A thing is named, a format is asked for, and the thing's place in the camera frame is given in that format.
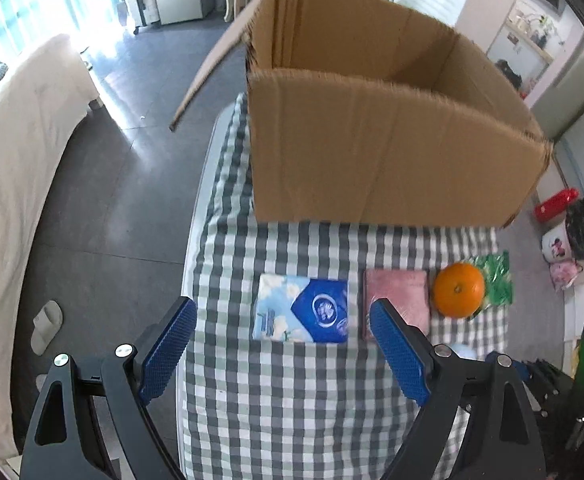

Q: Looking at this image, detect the orange fruit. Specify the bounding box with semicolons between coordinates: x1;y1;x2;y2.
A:
432;262;486;318

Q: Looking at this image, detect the pink bag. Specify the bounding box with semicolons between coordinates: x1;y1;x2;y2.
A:
549;258;584;291

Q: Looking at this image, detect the wall shelf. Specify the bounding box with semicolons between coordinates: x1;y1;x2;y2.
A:
504;0;567;66

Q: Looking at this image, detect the white bed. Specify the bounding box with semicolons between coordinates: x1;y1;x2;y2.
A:
0;34;104;461

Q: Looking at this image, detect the grey slipper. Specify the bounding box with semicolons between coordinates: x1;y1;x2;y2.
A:
30;300;64;356

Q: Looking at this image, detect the green plastic packet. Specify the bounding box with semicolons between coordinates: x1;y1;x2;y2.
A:
469;251;515;317

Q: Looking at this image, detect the pink towel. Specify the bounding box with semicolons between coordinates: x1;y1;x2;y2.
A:
362;269;431;343

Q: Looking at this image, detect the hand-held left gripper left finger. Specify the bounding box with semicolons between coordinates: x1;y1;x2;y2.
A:
19;296;197;480

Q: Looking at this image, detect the red bottle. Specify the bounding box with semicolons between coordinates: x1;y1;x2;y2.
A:
535;187;580;223

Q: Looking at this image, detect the brown cardboard box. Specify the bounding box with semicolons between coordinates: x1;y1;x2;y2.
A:
170;0;555;231

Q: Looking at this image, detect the black plastic bag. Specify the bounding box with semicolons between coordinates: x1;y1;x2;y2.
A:
565;199;584;261

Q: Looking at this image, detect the white cartoon bucket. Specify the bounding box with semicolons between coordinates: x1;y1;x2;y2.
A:
543;225;580;263

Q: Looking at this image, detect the blue tissue pack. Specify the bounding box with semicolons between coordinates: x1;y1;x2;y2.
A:
252;273;350;345

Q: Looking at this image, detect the green checked tablecloth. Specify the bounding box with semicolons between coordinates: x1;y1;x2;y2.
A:
179;92;515;480

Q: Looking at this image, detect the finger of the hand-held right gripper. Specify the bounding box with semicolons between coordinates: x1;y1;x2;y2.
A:
514;357;575;413

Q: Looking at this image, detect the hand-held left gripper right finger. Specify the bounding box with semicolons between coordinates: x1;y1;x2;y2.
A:
368;297;547;480

